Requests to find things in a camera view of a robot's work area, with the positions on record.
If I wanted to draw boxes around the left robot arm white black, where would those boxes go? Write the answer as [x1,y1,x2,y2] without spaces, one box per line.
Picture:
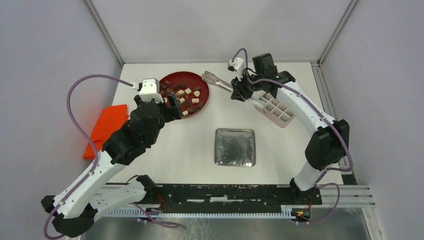
[41,92,183,238]

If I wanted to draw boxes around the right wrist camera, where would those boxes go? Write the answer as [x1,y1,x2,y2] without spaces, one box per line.
[227,57,247,80]

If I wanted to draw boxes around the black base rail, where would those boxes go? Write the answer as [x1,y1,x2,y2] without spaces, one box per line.
[138,184,323,214]

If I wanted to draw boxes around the white toothed cable strip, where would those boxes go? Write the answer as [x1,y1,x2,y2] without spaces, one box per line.
[105,205,295,220]

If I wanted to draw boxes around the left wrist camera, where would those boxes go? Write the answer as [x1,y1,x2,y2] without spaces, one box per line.
[139,78,164,104]

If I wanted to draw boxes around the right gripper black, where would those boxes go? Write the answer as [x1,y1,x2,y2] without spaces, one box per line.
[230,69,264,103]

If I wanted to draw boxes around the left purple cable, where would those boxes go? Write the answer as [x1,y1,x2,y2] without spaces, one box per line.
[43,74,181,240]

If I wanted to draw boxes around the pink divided chocolate box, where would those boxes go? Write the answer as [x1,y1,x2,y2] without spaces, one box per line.
[255,93,295,128]

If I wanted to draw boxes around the white heart chocolate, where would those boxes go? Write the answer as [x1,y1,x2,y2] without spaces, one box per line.
[193,90,200,98]

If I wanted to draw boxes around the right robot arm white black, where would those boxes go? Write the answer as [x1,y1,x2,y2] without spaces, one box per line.
[227,53,352,204]

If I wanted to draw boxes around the orange cloth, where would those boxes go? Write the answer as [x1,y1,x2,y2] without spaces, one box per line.
[90,104,129,152]

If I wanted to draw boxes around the metal serving tongs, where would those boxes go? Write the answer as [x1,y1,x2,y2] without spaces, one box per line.
[202,70,266,109]

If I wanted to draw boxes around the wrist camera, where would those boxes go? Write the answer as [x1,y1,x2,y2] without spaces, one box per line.
[227,57,247,80]
[139,78,164,104]

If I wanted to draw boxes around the square metal tray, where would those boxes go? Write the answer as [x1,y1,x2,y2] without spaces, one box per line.
[214,128,256,167]

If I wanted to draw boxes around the round red plate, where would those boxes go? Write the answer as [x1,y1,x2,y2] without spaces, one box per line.
[159,71,210,118]

